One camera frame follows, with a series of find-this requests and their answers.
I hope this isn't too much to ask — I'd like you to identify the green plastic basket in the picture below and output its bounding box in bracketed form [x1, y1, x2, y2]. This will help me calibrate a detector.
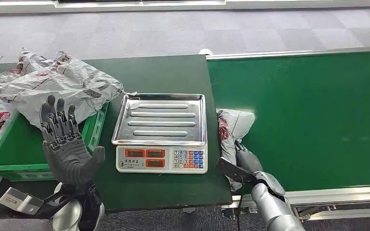
[0, 102, 109, 182]

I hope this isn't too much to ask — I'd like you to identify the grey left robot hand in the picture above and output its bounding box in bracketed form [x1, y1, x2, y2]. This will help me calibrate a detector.
[39, 94, 106, 186]

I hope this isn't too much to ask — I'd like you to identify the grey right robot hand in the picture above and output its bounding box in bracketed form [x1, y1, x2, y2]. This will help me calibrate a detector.
[234, 141, 264, 175]

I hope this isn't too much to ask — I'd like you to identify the electronic scale with steel tray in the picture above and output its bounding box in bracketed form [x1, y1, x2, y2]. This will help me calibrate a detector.
[111, 93, 209, 175]

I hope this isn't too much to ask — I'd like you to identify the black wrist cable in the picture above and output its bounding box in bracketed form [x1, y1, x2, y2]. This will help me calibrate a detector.
[236, 181, 244, 231]

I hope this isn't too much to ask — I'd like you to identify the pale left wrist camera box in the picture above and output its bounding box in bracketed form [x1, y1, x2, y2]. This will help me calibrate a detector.
[0, 187, 44, 216]

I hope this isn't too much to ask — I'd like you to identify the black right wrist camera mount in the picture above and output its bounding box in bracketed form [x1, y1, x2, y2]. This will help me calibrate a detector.
[215, 157, 257, 186]

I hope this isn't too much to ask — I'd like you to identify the green conveyor belt with frame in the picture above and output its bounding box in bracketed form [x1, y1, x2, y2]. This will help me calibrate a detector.
[205, 46, 370, 221]

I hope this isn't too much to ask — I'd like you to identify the small grey plastic mailer package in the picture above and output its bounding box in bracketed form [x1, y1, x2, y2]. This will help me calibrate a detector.
[216, 108, 256, 192]

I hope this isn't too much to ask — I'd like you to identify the large crumpled grey mailer package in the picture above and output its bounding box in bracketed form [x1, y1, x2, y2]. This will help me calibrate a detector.
[0, 51, 125, 129]

